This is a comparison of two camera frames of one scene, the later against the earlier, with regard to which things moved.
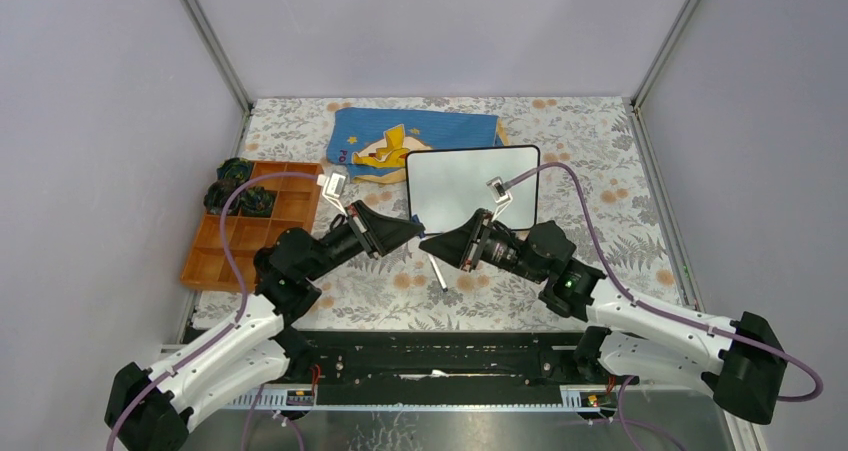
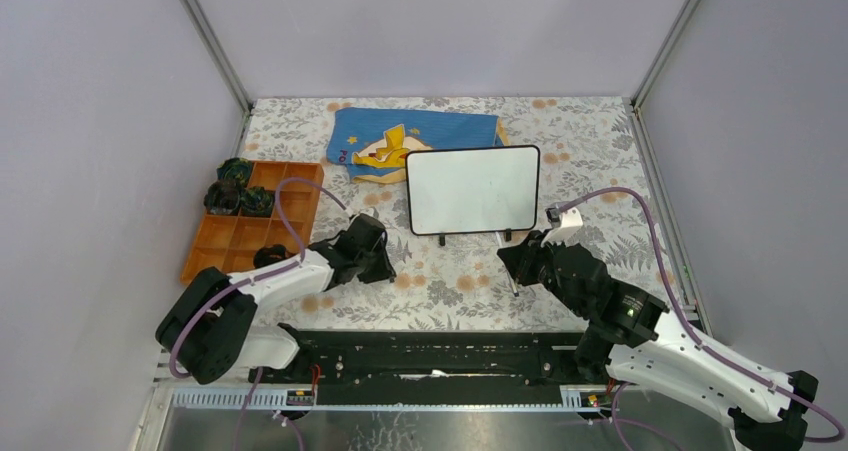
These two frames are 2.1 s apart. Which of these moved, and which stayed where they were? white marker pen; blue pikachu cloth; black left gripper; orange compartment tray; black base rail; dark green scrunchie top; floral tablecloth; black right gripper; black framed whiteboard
Moved: black right gripper; black left gripper; white marker pen
Stayed: floral tablecloth; black base rail; blue pikachu cloth; orange compartment tray; black framed whiteboard; dark green scrunchie top
